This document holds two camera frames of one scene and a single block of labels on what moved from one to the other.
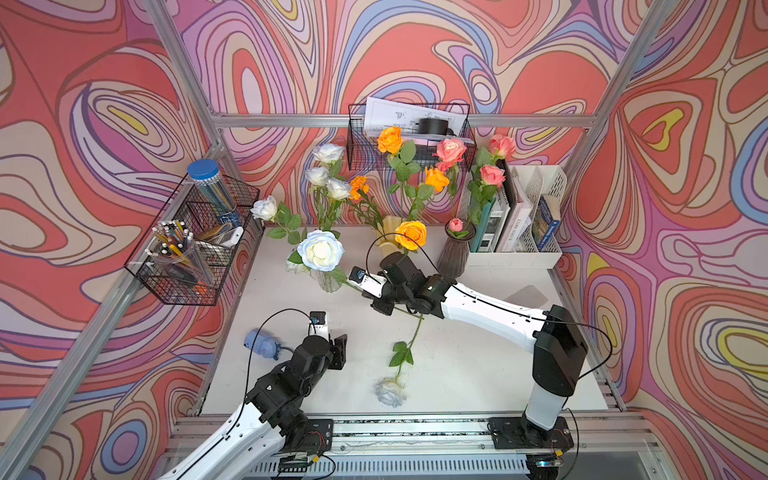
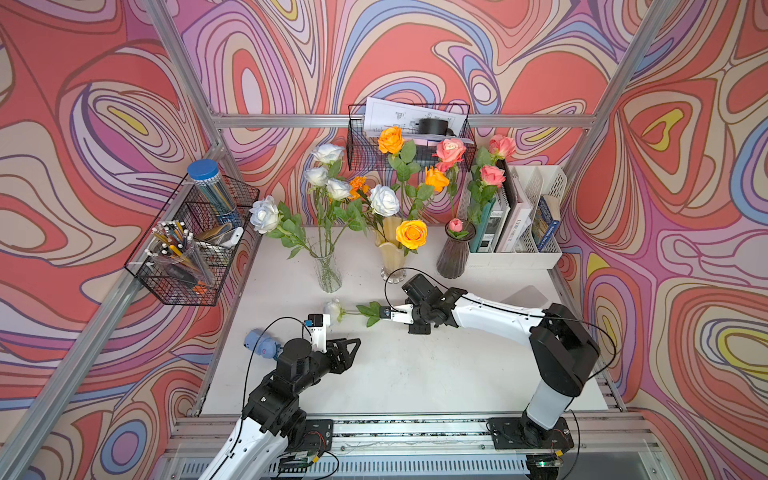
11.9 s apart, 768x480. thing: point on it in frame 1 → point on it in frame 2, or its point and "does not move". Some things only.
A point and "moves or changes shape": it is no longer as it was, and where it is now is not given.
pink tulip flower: x=456 y=228 does not move
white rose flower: x=390 y=391 → x=334 y=311
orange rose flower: x=436 y=178 does not move
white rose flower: x=320 y=251 → x=385 y=200
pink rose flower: x=484 y=188 does not move
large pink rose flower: x=450 y=152 does not move
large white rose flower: x=267 y=210 moves or changes shape
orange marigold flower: x=358 y=186 does not move
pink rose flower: x=501 y=147 does not move
